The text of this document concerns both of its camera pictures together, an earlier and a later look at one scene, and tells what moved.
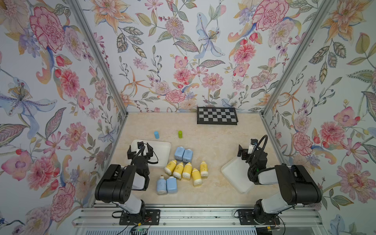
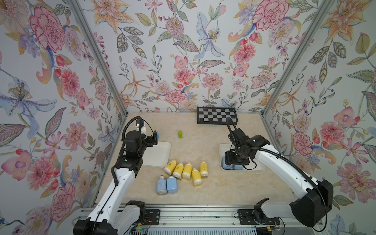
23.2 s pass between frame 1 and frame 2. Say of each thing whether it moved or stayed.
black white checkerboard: stayed
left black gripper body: moved
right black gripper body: moved
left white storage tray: stayed
